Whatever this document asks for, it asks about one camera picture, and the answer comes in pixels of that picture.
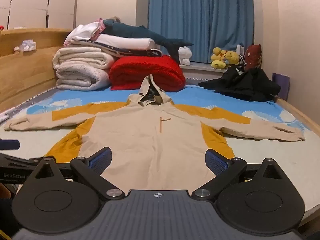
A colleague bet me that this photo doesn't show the white wardrobe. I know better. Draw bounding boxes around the white wardrobe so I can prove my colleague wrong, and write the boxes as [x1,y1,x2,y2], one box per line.
[0,0,80,30]

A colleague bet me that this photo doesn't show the wooden bed side rail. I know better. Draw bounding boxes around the wooden bed side rail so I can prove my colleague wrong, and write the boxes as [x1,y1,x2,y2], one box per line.
[275,97,320,143]

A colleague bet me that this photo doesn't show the red quilt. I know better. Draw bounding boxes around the red quilt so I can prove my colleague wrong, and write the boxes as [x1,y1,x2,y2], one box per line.
[109,55,186,92]

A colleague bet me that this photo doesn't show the blue and white bed sheet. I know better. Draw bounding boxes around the blue and white bed sheet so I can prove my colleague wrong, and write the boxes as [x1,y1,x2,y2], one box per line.
[0,84,318,220]

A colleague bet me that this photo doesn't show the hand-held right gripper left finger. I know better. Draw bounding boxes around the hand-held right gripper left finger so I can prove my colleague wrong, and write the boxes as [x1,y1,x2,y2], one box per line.
[32,147,126,201]

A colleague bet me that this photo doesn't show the black clothes pile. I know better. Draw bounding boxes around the black clothes pile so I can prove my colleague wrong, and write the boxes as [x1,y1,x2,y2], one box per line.
[198,66,282,102]

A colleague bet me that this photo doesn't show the white tissue pack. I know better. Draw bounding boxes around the white tissue pack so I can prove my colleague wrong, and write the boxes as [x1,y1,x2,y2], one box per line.
[14,39,37,53]

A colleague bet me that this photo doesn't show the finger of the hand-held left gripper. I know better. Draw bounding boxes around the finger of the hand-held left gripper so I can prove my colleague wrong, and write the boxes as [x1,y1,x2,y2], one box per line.
[0,154,38,170]
[0,139,20,151]

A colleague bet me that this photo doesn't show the white and pink cloth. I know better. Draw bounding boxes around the white and pink cloth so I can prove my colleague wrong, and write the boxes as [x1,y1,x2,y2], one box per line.
[64,18,105,47]

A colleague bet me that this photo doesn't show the white plush toy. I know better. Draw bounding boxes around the white plush toy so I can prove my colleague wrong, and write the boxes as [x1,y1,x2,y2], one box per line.
[178,46,193,65]

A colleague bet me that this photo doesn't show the blue curtain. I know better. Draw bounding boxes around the blue curtain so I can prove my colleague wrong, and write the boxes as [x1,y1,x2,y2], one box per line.
[148,0,255,63]

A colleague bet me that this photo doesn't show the cream fleece blanket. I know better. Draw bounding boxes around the cream fleece blanket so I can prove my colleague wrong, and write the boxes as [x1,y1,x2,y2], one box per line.
[52,47,118,91]

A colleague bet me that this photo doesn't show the beige and mustard hoodie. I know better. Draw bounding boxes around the beige and mustard hoodie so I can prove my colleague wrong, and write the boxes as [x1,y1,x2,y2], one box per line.
[4,74,306,189]

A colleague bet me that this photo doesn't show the wooden bed headboard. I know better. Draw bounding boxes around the wooden bed headboard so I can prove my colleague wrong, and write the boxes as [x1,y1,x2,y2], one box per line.
[0,29,73,113]

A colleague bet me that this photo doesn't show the dark blue shark plush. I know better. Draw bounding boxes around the dark blue shark plush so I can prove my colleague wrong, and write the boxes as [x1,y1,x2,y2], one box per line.
[102,17,193,64]

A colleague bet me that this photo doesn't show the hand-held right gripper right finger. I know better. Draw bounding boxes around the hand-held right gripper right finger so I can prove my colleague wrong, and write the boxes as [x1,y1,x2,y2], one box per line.
[191,149,286,201]

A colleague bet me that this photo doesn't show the grey window ledge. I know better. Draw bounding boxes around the grey window ledge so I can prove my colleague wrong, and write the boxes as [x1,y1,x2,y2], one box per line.
[179,64,230,79]

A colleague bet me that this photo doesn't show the folded white and pink linens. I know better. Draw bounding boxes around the folded white and pink linens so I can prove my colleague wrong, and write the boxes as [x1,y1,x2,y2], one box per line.
[94,34,160,50]

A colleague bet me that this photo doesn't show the yellow plush toy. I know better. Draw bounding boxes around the yellow plush toy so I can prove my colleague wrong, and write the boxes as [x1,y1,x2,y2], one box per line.
[211,47,228,69]
[224,50,240,67]

